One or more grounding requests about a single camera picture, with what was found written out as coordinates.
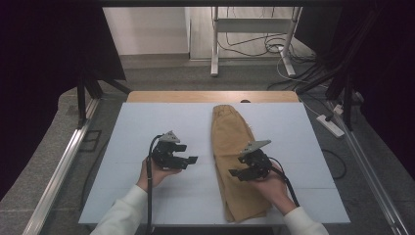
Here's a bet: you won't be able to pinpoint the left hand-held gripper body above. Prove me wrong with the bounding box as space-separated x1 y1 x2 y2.
150 130 181 171

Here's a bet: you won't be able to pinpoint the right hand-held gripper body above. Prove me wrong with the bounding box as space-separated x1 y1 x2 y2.
237 139 274 181

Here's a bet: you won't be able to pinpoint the tan pants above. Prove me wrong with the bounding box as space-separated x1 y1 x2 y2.
210 104 273 223

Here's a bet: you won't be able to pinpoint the person's left hand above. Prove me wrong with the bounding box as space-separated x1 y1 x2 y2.
136 157 184 192

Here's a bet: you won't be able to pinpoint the person's right hand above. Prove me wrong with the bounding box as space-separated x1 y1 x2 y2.
249 163 298 216

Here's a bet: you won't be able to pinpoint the white table cover board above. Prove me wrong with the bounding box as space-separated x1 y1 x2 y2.
77 102 351 226

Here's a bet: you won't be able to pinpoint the wooden table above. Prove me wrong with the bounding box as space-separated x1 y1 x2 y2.
126 90 300 104

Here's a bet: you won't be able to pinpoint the white power strip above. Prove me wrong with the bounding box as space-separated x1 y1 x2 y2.
315 114 346 138

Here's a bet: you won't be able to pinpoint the black metal stand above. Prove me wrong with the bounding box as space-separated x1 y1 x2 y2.
326 74 356 132
76 70 132 130

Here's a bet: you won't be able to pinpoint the dark curtain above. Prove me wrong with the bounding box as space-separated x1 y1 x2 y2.
295 0 415 181
0 0 127 201

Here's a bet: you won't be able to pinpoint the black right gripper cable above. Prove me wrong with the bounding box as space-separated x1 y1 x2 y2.
268 156 301 209

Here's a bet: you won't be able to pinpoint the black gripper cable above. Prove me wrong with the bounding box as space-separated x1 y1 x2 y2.
145 133 164 235
268 156 301 209

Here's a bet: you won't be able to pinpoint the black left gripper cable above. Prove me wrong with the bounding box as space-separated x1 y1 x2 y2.
145 133 164 235

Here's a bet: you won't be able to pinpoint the looped black floor cable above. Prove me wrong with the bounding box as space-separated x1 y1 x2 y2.
321 148 347 180

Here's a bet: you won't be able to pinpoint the bundle of black floor cables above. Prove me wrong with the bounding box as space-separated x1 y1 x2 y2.
266 60 331 96

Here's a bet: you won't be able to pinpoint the aluminium rail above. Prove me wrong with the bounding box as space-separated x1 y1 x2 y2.
23 97 101 235
326 101 415 235

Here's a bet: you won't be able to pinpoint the coiled cables under stand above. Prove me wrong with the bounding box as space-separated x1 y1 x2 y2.
216 7 317 65

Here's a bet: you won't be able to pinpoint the white metal frame stand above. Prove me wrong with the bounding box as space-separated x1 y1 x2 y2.
209 6 302 78

